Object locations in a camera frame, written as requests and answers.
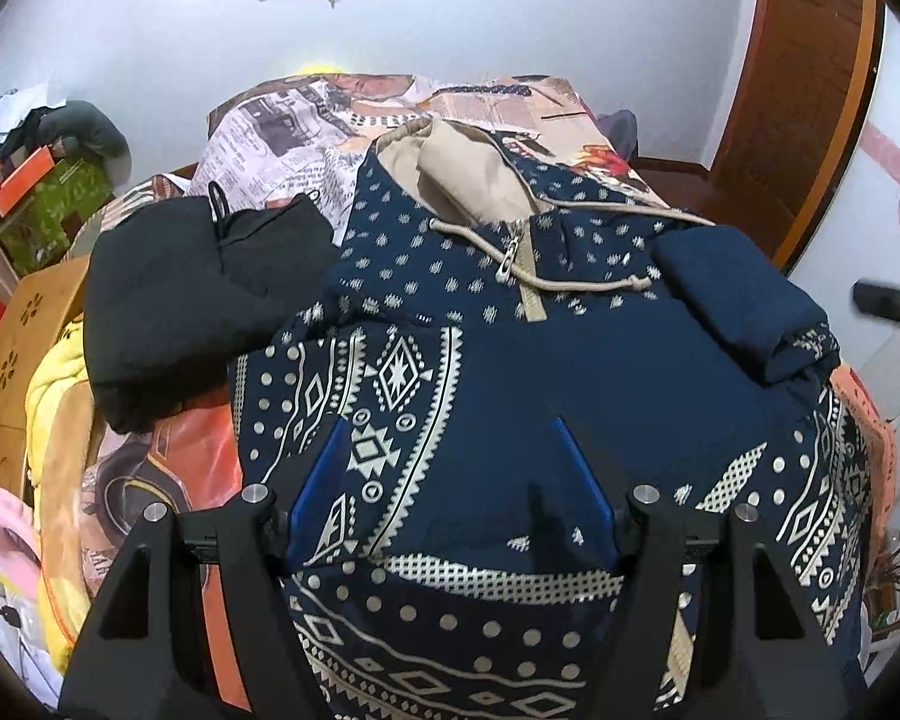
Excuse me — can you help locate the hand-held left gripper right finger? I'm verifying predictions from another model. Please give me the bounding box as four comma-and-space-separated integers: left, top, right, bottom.
553, 414, 871, 720

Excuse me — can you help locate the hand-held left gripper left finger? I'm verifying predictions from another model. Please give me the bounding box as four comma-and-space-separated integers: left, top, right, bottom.
58, 418, 355, 720

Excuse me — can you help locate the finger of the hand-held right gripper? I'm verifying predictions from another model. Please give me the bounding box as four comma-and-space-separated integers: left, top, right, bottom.
853, 279, 900, 329

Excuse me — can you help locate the navy patterned hoodie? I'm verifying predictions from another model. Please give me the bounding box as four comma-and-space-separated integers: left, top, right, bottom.
229, 118, 871, 720

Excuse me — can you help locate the wooden door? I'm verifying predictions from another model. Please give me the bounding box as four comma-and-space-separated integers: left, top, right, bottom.
701, 0, 884, 271

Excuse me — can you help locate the black garment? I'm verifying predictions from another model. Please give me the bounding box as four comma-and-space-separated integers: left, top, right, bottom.
82, 181, 340, 434

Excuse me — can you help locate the yellow fleece blanket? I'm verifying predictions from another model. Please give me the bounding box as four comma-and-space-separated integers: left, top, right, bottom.
26, 315, 97, 676

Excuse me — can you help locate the dark cloth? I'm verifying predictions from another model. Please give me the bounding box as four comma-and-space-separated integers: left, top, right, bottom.
598, 110, 638, 160

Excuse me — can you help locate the pink cloth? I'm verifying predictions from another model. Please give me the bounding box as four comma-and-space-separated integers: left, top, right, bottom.
0, 476, 42, 605

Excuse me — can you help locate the wooden lap table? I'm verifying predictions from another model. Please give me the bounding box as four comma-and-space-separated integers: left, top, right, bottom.
0, 262, 95, 500

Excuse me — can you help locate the newspaper print blanket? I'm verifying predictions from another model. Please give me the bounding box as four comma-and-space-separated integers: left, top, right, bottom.
37, 71, 900, 720

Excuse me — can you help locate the green patterned bag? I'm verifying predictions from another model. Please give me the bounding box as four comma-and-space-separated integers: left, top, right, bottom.
0, 157, 113, 278

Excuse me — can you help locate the orange box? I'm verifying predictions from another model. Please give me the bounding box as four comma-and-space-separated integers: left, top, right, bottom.
0, 146, 56, 217

